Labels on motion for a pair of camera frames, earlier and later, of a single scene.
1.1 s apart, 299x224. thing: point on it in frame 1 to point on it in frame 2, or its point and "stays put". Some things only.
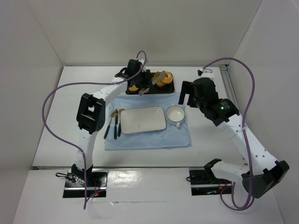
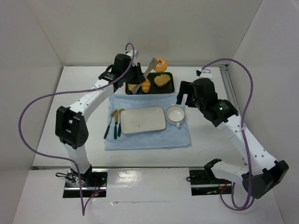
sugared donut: (168, 78) to (161, 65)
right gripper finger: (191, 101) stays put
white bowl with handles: (175, 115) stays put
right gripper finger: (186, 86) stays put
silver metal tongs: (157, 77) to (153, 62)
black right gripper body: (189, 94) stays put
